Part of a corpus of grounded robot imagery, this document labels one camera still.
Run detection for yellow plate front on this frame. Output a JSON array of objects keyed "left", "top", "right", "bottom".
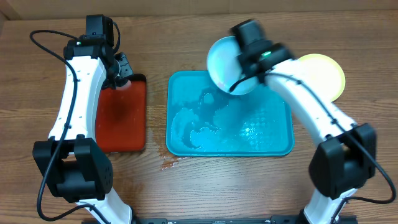
[{"left": 298, "top": 54, "right": 346, "bottom": 102}]

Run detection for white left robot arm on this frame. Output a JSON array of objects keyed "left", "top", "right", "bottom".
[{"left": 33, "top": 35, "right": 136, "bottom": 223}]

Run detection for red black tray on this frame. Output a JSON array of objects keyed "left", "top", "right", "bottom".
[{"left": 95, "top": 73, "right": 147, "bottom": 153}]

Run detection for blue plastic tray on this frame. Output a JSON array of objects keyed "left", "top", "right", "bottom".
[{"left": 165, "top": 71, "right": 295, "bottom": 157}]

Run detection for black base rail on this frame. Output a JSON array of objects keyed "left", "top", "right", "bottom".
[{"left": 81, "top": 214, "right": 358, "bottom": 224}]

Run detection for light blue plate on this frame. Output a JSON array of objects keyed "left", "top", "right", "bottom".
[{"left": 206, "top": 36, "right": 259, "bottom": 96}]

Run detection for pink green scrub sponge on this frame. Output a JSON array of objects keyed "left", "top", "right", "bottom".
[{"left": 116, "top": 80, "right": 131, "bottom": 91}]

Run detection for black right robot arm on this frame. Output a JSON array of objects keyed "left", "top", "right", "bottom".
[{"left": 235, "top": 40, "right": 377, "bottom": 223}]

